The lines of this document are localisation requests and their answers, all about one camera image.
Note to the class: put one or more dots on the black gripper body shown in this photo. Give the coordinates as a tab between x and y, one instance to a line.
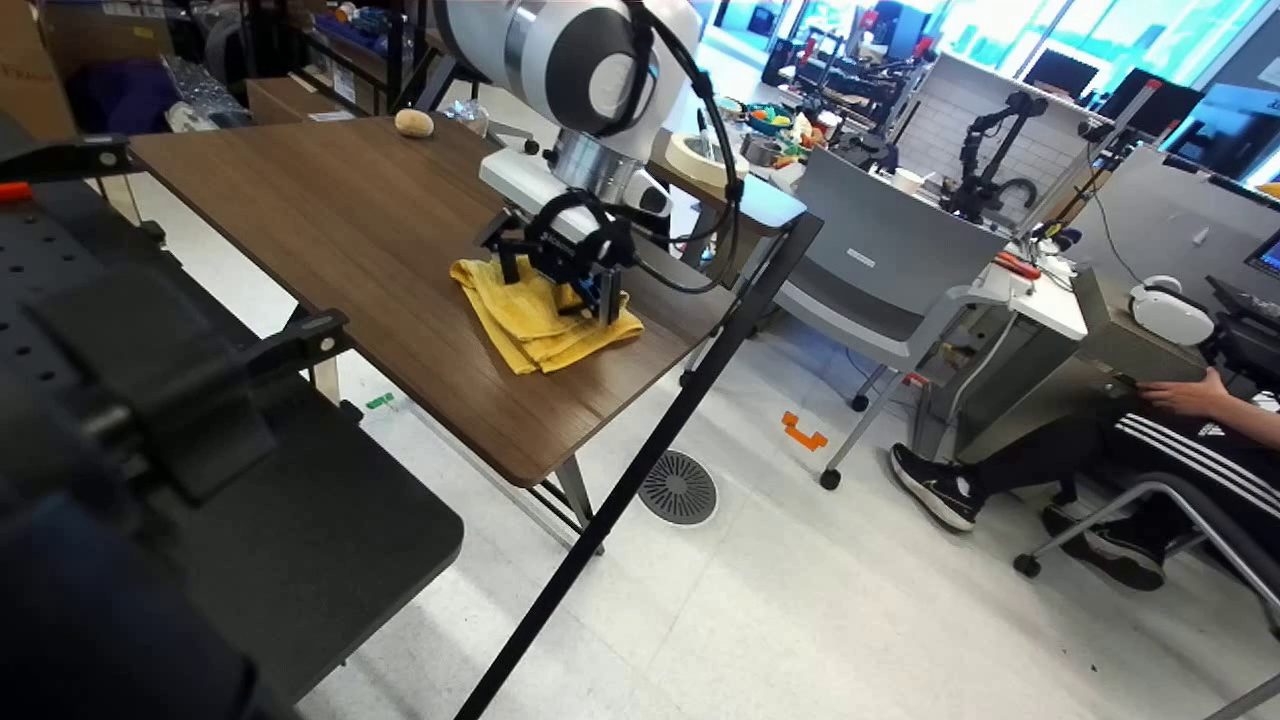
584	272

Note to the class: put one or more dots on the yellow towel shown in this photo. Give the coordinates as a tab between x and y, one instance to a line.
535	323

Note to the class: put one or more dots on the cream white ball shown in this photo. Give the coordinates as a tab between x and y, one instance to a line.
415	125

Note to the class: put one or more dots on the small black robot arm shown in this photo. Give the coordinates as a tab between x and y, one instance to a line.
980	188

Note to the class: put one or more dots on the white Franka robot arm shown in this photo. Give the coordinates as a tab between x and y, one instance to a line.
604	74

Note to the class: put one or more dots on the round floor drain cover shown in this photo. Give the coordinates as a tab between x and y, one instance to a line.
677	490

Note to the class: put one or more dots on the orange floor tape marker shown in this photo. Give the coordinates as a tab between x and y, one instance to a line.
802	432

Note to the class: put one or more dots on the grey plastic chair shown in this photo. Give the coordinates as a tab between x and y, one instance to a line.
880	279

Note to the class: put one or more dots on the seated man grey sweater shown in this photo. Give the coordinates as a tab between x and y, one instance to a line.
1193	429

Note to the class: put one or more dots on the black camera tripod pole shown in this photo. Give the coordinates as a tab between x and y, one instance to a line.
698	383

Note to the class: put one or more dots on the black perforated mount plate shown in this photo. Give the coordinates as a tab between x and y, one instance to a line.
188	529

